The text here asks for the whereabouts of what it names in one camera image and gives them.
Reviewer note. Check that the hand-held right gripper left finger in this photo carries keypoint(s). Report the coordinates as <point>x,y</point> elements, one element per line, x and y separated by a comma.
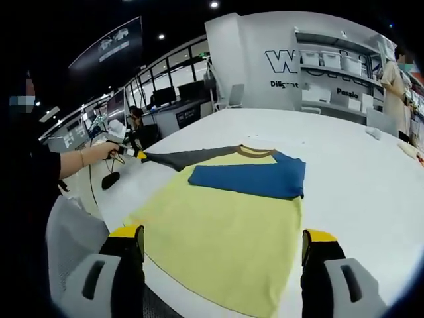
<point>126,265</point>

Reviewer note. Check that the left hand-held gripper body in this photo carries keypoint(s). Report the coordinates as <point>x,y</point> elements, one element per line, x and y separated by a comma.
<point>127,151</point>

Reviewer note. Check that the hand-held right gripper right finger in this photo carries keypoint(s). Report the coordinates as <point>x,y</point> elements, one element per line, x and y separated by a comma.
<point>318,271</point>

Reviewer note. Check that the yellow garment grey blue sleeves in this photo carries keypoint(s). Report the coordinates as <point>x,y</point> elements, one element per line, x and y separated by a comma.
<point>225,238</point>

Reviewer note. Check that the person's left hand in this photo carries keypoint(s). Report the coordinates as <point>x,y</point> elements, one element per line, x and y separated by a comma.
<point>111,150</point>

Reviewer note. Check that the large grey monitor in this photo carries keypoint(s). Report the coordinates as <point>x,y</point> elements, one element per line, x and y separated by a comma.
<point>116,106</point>

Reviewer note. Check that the grey office desk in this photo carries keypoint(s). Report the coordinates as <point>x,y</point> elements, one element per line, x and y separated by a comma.
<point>189,116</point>

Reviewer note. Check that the black computer monitor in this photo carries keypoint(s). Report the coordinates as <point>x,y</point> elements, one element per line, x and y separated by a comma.
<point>164,95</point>
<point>190,91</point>

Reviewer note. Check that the person's torso black clothing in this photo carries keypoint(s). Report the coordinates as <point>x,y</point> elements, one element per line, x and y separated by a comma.
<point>30,172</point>

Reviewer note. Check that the white metal rack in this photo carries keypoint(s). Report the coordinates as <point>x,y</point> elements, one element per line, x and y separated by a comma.
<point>208,76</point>

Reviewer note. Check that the dark overhead display screen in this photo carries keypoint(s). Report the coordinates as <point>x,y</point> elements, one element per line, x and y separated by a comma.
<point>109,43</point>

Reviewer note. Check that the white office chair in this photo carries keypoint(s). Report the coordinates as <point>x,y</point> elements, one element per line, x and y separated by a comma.
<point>236,96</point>

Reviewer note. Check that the white crumpled cloth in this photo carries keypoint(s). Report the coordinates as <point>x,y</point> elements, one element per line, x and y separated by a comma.
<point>374,132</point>

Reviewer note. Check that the beige cloth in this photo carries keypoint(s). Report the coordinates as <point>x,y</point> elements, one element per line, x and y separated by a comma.
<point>409,149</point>

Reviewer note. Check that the grey chair backrest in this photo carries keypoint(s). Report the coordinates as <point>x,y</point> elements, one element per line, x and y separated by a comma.
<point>381,122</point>

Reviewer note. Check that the small white carton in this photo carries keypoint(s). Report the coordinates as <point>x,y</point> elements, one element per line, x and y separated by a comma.
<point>353,104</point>
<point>367,103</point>

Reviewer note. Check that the wide white carton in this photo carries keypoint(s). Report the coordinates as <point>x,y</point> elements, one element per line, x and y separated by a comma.
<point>316,96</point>

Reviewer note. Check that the white storage box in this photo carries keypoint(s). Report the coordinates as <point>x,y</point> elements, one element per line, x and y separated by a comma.
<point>351,65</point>
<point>330,60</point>
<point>310,59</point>

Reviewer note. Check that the white storage shelf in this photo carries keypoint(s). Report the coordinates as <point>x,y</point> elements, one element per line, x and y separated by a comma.
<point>319,69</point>

